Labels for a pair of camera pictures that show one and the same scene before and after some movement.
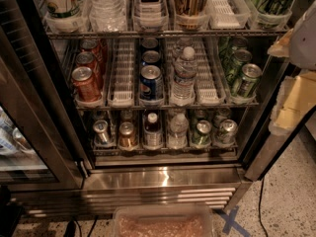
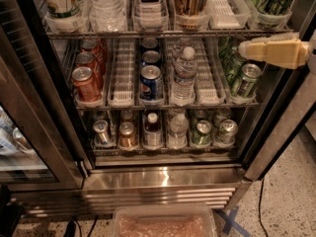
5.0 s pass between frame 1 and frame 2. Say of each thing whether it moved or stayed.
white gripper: moved
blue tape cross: stayed
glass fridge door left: stayed
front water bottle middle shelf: stayed
